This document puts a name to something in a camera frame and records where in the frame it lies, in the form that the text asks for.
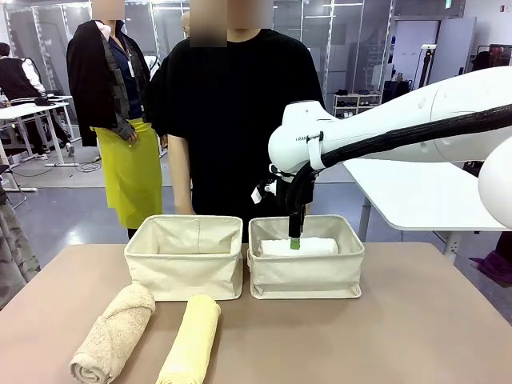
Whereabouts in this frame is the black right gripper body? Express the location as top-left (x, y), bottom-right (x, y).
top-left (279, 174), bottom-right (315, 218)

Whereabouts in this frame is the clothes rack with garments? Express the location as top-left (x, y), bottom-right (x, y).
top-left (471, 42), bottom-right (512, 74)

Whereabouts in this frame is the white shoe rack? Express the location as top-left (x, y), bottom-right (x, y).
top-left (332, 92), bottom-right (383, 119)

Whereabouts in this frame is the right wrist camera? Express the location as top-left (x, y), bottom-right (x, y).
top-left (250, 178), bottom-right (281, 205)

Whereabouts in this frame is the grey patterned cloth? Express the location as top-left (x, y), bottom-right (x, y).
top-left (0, 175), bottom-right (42, 310)

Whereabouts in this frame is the person in black t-shirt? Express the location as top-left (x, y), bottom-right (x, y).
top-left (143, 0), bottom-right (326, 243)

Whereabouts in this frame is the white table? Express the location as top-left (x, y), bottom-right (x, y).
top-left (342, 158), bottom-right (510, 266)

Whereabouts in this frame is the beige towel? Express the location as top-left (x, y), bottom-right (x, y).
top-left (69, 283), bottom-right (156, 384)

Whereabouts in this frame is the yellow rolled towel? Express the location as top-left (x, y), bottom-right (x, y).
top-left (154, 294), bottom-right (222, 384)

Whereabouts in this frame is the person in black vest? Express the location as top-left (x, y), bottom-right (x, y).
top-left (0, 42), bottom-right (76, 158)

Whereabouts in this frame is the purple cloth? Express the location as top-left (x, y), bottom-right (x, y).
top-left (467, 230), bottom-right (512, 287)

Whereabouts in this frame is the person in yellow apron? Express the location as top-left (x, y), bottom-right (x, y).
top-left (66, 0), bottom-right (165, 241)

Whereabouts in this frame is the cream canvas basket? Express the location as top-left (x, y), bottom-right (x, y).
top-left (123, 214), bottom-right (244, 302)
top-left (246, 214), bottom-right (366, 300)

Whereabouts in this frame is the white desk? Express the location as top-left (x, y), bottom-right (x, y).
top-left (0, 94), bottom-right (80, 194)

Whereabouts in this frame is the white towel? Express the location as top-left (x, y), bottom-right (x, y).
top-left (259, 238), bottom-right (339, 258)

